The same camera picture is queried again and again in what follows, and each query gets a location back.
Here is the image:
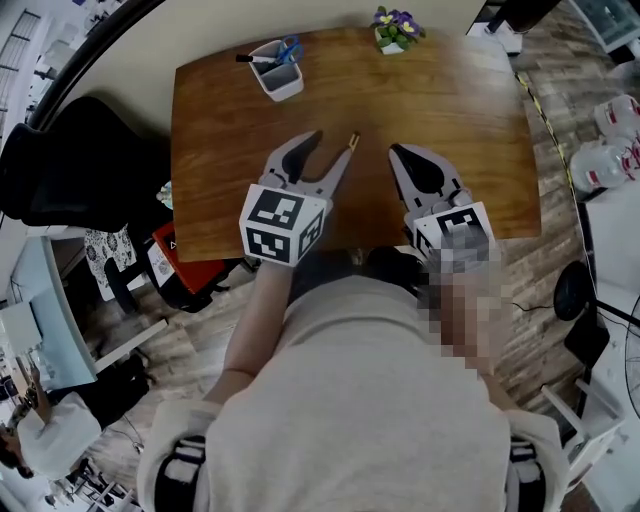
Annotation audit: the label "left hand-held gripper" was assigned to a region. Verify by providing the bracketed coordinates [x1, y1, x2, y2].
[238, 130, 354, 269]

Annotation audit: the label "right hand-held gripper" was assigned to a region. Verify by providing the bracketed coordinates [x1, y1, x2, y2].
[388, 143, 502, 266]

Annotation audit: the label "person's left forearm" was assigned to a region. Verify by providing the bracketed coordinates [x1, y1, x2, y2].
[203, 258, 295, 404]

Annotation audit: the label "person's right forearm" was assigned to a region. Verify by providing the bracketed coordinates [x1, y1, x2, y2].
[438, 259, 517, 412]

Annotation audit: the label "white pen holder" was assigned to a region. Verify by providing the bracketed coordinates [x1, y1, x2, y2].
[247, 39, 305, 103]

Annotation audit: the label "person's dark trousers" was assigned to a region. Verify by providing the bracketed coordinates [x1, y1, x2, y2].
[288, 246, 427, 307]

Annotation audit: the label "small potted flower plant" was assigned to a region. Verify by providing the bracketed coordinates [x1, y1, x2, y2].
[369, 5, 427, 56]

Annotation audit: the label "red box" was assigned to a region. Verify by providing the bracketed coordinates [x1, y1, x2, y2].
[151, 222, 227, 297]

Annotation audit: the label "clear water jug red label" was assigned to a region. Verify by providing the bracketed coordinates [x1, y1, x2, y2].
[593, 94, 640, 142]
[568, 141, 632, 194]

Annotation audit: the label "patterned seat cushion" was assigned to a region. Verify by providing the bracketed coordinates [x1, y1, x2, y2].
[83, 224, 137, 302]

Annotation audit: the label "person's beige shirt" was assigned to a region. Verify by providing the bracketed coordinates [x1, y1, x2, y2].
[136, 273, 572, 512]

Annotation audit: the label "black flat box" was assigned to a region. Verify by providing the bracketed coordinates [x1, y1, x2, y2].
[563, 318, 611, 372]

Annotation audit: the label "black mesh office chair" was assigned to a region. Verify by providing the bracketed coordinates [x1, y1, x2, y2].
[0, 96, 174, 316]

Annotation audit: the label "white desk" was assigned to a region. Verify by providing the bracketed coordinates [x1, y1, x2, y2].
[0, 234, 99, 392]

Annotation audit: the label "blue handled scissors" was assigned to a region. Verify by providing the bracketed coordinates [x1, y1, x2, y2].
[273, 35, 304, 65]

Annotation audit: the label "black pedestal fan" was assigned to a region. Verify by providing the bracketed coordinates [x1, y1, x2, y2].
[552, 260, 640, 422]

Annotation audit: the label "black white shoulder strap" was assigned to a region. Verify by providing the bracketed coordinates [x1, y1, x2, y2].
[507, 434, 544, 512]
[153, 434, 208, 512]

